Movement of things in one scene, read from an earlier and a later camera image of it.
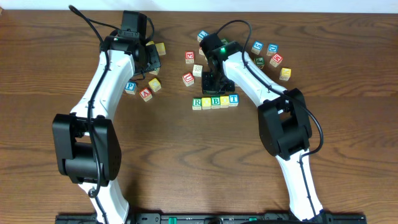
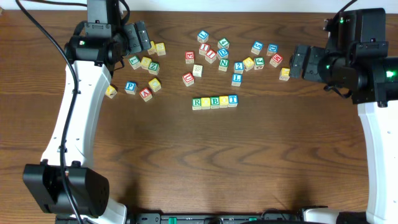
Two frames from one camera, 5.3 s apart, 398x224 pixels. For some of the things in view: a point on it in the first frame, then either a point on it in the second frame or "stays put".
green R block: (196, 103) stays put
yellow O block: (206, 102) stays put
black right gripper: (206, 88) -> (305, 58)
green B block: (215, 102) stays put
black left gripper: (153, 58) -> (137, 37)
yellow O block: (224, 102) stays put
